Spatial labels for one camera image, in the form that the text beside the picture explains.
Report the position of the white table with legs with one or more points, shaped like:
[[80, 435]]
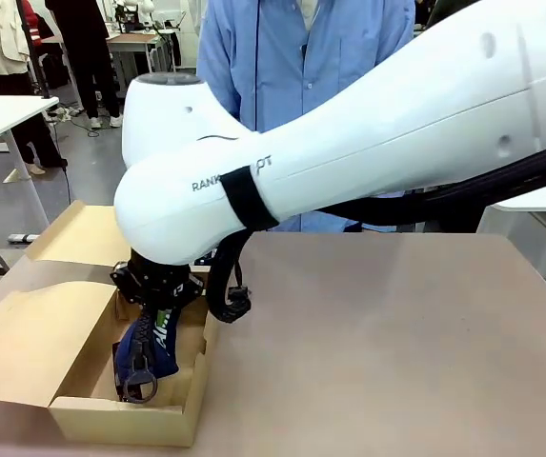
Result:
[[6, 114]]

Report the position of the black stand pole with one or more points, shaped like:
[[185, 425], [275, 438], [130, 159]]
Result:
[[34, 57]]

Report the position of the background metal workbench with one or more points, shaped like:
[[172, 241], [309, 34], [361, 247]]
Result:
[[134, 52]]

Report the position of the person in blue shirt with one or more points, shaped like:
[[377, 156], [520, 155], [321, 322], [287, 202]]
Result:
[[282, 62]]

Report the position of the large open cardboard box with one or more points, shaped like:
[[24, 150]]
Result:
[[86, 343]]

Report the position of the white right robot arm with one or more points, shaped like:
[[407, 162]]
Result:
[[349, 128]]

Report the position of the white power strip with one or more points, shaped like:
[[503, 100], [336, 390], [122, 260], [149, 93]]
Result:
[[24, 237]]

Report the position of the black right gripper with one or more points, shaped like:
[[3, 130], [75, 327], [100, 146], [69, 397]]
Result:
[[153, 285]]

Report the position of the background person in black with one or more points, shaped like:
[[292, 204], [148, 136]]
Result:
[[86, 52]]

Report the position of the navy zipper pencil case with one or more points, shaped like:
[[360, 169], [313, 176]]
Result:
[[148, 362]]

